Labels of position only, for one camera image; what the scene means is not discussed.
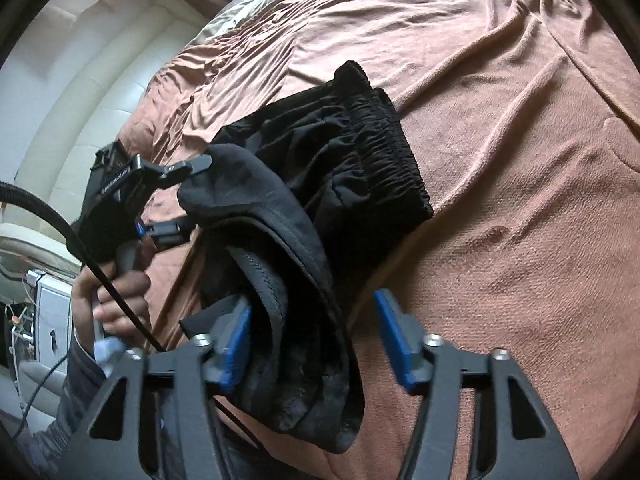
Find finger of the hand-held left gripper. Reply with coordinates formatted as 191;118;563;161
138;214;196;254
160;154;215;184

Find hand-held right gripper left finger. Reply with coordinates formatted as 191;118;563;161
62;299;252;480

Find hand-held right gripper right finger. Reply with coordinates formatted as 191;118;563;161
372;289;581;480

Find black pants with elastic waistband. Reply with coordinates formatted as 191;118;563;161
177;60;435;456

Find person's left forearm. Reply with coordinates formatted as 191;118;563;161
30;332;122;461

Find person's left hand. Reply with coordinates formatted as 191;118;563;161
72;264;152;357

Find white nightstand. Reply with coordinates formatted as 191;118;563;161
0;267;74;367

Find cream padded headboard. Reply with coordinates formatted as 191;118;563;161
10;0;211;211

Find white cloth wad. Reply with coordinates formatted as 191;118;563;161
92;337;129;379

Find grey white duvet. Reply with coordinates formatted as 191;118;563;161
192;0;321;48

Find brown blanket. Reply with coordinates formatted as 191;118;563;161
112;0;640;480

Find black braided cable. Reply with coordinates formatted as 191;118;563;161
0;182;168;353

